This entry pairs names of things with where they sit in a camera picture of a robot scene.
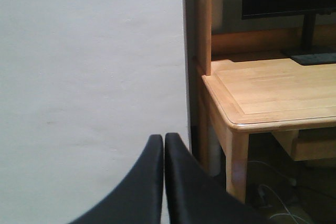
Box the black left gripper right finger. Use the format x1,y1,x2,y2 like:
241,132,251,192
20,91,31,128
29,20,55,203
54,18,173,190
164,133,270,223

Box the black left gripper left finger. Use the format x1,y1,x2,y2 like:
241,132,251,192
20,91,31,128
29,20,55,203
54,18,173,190
72,135,163,223

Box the wooden keyboard drawer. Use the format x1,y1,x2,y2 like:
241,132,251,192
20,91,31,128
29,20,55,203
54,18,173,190
272,127,335,161

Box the wooden desk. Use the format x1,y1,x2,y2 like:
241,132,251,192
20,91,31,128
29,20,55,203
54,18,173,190
195,0,335,201

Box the white cable under desk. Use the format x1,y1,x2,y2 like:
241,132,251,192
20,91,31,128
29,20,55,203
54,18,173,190
248,160,313,224

